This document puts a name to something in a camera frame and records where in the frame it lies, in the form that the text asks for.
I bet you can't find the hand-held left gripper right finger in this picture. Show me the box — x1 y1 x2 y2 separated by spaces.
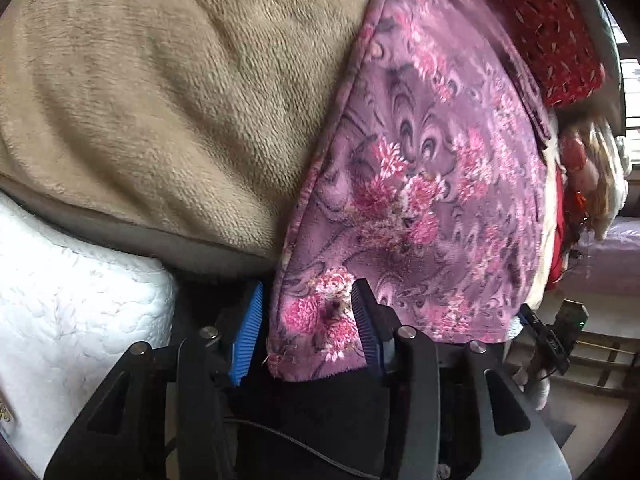
350 277 572 480

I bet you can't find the purple floral blanket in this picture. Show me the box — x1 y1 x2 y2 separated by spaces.
266 0 560 387

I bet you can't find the wooden slatted frame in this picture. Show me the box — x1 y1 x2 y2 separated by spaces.
560 330 640 401

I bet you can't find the window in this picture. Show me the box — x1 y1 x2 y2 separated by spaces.
616 55 640 173

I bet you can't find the red patterned cloth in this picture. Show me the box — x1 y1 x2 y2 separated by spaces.
450 0 607 109

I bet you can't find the pile of mixed clothes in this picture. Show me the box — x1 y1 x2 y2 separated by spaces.
557 114 629 242

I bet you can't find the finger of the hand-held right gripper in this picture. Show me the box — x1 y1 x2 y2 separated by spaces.
517 304 553 356

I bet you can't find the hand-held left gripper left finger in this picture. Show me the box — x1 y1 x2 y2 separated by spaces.
44 281 265 480

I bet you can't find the thin black cable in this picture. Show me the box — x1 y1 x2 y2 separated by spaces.
224 416 383 480

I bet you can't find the plain red blanket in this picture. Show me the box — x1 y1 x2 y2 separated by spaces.
544 162 570 292

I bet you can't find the lilac bed sheet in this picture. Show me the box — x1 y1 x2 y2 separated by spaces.
569 216 640 302

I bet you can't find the white quilted mattress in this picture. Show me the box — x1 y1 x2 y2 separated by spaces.
0 190 177 472

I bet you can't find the dark cloth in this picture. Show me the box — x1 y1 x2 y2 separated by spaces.
220 355 397 480

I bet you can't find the beige fleece blanket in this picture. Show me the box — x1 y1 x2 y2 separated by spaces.
0 0 388 277

